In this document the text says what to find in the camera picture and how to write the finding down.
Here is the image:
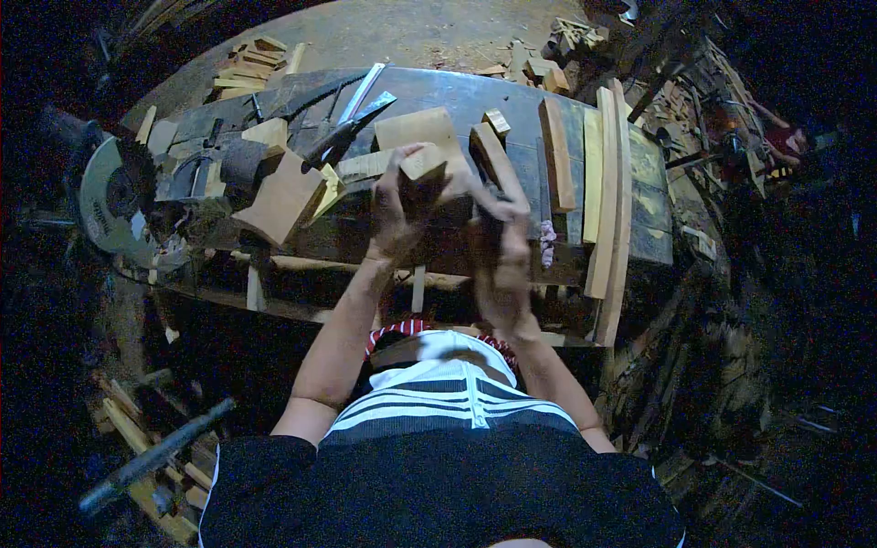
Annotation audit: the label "grey hammer handle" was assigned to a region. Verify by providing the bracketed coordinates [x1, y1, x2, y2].
[78, 396, 237, 516]

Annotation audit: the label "small wooden block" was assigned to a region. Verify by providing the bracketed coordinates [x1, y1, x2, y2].
[399, 142, 451, 184]

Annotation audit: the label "thick wooden piece dark side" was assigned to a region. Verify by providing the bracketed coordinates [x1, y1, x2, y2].
[469, 122, 530, 208]

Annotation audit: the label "dark chisel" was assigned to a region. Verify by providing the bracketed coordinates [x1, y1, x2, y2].
[301, 91, 398, 174]

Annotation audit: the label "long curved wooden slat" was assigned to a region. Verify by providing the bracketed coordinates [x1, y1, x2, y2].
[584, 86, 621, 301]
[593, 77, 634, 348]

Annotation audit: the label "person's right fingers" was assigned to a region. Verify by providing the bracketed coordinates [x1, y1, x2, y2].
[450, 175, 533, 230]

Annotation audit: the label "person's right hand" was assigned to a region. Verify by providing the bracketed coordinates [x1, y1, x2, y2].
[449, 174, 544, 338]

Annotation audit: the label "pale wooden strip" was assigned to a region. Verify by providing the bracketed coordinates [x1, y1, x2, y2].
[335, 149, 398, 186]

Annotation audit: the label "heap of wood scraps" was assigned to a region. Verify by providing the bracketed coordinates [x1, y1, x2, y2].
[476, 16, 612, 95]

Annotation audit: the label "yellowish wooden wedge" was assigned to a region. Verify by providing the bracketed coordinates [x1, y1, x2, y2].
[307, 162, 348, 226]

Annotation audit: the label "person's left hand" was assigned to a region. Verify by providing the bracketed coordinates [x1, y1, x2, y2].
[366, 142, 453, 266]

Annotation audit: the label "wide flat wooden board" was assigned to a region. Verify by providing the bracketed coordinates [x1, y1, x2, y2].
[373, 106, 474, 179]

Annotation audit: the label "person's body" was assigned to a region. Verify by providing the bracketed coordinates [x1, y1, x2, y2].
[199, 318, 687, 548]

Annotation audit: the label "circular saw machine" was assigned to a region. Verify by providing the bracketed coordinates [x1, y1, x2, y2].
[77, 133, 196, 276]

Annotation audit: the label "short brown wooden plank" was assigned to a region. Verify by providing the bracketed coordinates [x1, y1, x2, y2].
[537, 96, 578, 215]

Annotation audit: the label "metal ruler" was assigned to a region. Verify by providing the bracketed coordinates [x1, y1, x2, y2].
[334, 62, 389, 126]

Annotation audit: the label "person's left fingers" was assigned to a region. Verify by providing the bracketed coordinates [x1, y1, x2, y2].
[375, 142, 431, 206]

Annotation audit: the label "pale straight wooden slat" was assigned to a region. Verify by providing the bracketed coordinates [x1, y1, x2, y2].
[582, 107, 605, 245]

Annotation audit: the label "hand saw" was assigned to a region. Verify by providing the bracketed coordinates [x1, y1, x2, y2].
[273, 68, 372, 121]

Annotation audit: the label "stack of wooden sticks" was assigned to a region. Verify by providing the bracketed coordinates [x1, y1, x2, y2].
[88, 372, 222, 546]

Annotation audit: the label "large square wooden block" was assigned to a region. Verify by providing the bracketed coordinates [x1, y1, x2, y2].
[232, 147, 328, 248]

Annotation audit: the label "pile of wood offcuts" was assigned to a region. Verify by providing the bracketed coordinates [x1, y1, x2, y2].
[211, 36, 307, 101]

